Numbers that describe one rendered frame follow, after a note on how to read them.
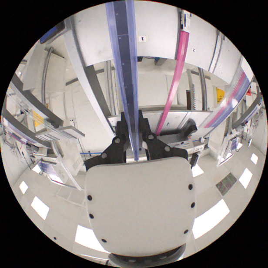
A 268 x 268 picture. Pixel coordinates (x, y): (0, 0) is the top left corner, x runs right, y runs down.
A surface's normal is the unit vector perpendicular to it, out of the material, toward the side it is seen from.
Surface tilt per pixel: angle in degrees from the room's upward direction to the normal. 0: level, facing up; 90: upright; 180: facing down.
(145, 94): 90
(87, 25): 47
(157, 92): 90
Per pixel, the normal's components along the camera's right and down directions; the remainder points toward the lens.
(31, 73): 0.99, -0.07
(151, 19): 0.10, 0.89
